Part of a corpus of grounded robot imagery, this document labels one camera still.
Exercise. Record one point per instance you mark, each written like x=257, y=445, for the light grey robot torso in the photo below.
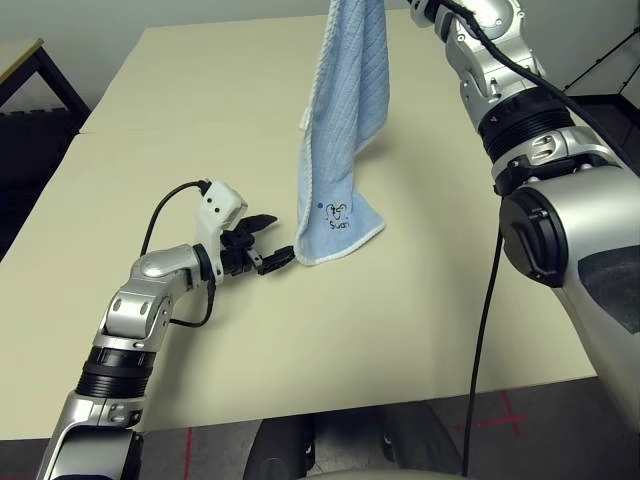
x=380, y=475

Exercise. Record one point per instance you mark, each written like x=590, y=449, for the dark grey robot left leg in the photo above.
x=277, y=450

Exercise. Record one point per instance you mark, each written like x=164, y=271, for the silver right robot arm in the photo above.
x=575, y=225

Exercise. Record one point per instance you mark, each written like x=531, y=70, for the black foam floor mat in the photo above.
x=615, y=115
x=30, y=165

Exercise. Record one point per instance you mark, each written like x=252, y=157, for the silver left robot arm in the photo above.
x=150, y=270

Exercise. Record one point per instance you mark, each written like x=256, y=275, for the beige side table black frame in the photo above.
x=17, y=57

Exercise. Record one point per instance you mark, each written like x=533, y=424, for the light blue towel white trim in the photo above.
x=340, y=150

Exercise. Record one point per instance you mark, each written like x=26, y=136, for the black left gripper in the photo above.
x=237, y=255

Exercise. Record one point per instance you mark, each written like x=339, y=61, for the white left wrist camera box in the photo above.
x=220, y=200

